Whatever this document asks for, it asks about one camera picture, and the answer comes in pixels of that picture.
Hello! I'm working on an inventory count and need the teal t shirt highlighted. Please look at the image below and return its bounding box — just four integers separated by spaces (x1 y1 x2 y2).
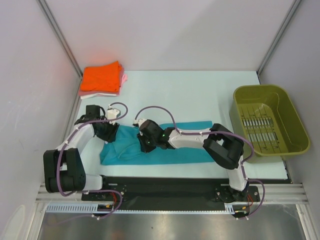
99 125 213 166

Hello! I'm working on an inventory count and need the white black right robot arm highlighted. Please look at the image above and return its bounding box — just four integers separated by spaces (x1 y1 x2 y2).
133 119 249 201

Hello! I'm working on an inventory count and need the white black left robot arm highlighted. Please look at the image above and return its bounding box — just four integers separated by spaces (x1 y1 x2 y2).
43 105 121 200

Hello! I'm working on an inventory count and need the folded white t shirt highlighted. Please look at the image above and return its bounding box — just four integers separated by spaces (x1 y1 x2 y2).
80 93 118 100

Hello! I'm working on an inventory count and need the folded orange t shirt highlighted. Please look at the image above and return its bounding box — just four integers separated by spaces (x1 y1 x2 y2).
80 61 124 93

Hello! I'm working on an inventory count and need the folded pink t shirt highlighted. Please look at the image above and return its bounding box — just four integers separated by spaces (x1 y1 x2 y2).
78 72 128 96

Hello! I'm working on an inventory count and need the olive green plastic basket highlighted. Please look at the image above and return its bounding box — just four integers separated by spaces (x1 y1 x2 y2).
229 84 310 163

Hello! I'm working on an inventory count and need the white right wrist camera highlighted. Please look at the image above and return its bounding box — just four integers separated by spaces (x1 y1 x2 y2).
132 119 145 127

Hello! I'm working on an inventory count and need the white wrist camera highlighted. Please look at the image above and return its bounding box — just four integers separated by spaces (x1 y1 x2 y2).
132 119 145 127
105 105 121 123

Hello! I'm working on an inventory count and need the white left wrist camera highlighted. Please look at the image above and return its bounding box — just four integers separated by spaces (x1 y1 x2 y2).
105 105 121 123

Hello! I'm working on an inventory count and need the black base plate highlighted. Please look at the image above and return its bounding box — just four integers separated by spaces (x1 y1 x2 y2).
49 174 293 212

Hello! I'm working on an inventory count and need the slotted grey cable duct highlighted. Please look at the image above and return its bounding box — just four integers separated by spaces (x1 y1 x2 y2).
46 202 248 215

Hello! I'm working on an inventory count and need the aluminium rail profile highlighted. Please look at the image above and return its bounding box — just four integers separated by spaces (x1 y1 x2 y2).
35 183 309 205

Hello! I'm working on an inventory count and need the aluminium corner post left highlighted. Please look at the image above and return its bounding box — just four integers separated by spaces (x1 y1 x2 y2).
36 0 84 78

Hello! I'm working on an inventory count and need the aluminium corner post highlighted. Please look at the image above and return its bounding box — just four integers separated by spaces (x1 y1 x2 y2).
256 0 304 78
36 0 84 78

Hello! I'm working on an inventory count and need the aluminium corner post right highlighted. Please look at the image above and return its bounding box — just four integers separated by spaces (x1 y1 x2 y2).
256 0 304 78

